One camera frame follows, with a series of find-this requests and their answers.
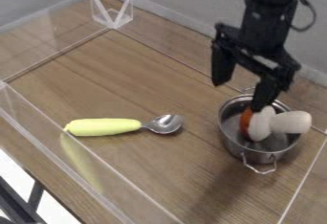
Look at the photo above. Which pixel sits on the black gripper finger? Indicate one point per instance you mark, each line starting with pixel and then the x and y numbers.
pixel 222 65
pixel 266 92

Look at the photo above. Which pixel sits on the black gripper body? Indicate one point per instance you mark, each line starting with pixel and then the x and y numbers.
pixel 257 42

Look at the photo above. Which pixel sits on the toy mushroom red cap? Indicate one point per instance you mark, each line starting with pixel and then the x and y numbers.
pixel 260 124

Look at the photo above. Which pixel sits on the silver pot with handles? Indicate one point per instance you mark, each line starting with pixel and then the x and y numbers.
pixel 260 156

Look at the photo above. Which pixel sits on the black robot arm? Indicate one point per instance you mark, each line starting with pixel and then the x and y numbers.
pixel 256 46

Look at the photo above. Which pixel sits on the spoon with yellow handle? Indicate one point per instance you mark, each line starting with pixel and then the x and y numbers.
pixel 103 127

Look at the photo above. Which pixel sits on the clear acrylic corner bracket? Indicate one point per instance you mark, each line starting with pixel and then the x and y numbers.
pixel 113 18

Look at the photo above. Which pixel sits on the clear acrylic enclosure wall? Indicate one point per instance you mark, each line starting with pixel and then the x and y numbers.
pixel 70 69

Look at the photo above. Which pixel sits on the dark metal table frame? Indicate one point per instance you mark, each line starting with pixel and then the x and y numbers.
pixel 21 210

